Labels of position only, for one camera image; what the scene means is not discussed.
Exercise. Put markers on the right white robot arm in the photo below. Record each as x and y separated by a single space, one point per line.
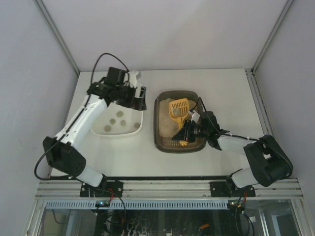
223 140

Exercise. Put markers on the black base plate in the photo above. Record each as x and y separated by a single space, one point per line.
106 189
226 189

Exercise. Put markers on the grey slotted cable duct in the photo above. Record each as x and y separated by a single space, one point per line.
139 204

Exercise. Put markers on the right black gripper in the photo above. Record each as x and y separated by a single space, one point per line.
186 131

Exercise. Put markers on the right aluminium frame post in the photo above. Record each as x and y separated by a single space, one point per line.
278 23

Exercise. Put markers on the white plastic tub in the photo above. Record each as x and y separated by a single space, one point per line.
130 116

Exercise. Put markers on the green clump far corner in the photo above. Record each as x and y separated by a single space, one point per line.
176 112

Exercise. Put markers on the right side aluminium rail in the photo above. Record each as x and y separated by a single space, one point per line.
261 108

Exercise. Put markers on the aluminium mounting rail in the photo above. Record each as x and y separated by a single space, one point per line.
167 189

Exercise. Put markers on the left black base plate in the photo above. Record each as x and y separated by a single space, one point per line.
106 189

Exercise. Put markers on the yellow litter scoop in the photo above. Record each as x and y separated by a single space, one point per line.
183 105

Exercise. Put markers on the aluminium frame post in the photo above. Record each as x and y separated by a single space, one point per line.
56 34
278 23

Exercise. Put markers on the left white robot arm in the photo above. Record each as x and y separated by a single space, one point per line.
118 87

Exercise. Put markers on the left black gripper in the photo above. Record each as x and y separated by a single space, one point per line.
134 97

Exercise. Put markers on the dark brown litter box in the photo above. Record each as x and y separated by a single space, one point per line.
165 127

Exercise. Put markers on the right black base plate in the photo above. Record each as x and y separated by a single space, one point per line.
226 189

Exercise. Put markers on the left aluminium frame post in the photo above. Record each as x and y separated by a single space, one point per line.
56 34

